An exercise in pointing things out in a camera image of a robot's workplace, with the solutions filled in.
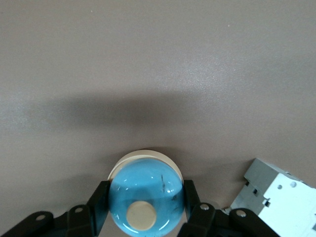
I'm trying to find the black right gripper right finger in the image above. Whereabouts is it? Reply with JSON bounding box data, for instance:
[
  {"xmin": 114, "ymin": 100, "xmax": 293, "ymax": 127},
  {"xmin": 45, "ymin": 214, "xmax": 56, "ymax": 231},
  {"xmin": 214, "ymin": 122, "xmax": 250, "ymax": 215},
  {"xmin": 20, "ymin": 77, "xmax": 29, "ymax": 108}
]
[{"xmin": 179, "ymin": 179, "xmax": 279, "ymax": 237}]

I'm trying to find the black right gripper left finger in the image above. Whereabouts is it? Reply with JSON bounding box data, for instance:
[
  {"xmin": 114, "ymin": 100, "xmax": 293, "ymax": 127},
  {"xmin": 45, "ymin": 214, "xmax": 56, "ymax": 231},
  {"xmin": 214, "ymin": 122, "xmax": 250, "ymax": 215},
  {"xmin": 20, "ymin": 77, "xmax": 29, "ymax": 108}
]
[{"xmin": 0, "ymin": 180, "xmax": 111, "ymax": 237}]

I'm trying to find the blue dome call bell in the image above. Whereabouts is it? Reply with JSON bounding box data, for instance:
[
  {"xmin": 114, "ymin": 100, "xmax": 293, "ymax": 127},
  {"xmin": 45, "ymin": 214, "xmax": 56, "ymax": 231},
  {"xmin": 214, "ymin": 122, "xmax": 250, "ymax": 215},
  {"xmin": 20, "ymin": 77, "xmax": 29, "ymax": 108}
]
[{"xmin": 107, "ymin": 149, "xmax": 185, "ymax": 237}]

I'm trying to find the white circuit breaker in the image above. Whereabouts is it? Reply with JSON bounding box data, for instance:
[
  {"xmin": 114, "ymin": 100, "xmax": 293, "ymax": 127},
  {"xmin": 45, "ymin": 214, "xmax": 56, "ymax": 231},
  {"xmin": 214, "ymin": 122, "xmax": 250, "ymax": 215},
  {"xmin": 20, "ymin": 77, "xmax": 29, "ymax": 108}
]
[{"xmin": 222, "ymin": 158, "xmax": 316, "ymax": 237}]

